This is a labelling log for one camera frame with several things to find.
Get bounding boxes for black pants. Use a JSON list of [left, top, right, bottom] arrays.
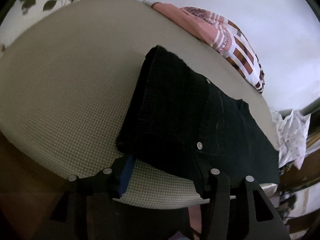
[[116, 46, 280, 199]]

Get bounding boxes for white dotted crumpled bedsheet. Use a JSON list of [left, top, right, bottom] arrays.
[[271, 110, 311, 170]]

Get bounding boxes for beige textured mattress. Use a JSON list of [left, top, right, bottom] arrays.
[[0, 0, 279, 209]]

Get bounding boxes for pink brown patterned pillow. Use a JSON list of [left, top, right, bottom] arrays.
[[150, 2, 265, 93]]

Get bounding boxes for white floral pillow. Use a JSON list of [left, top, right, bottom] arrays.
[[1, 0, 80, 54]]

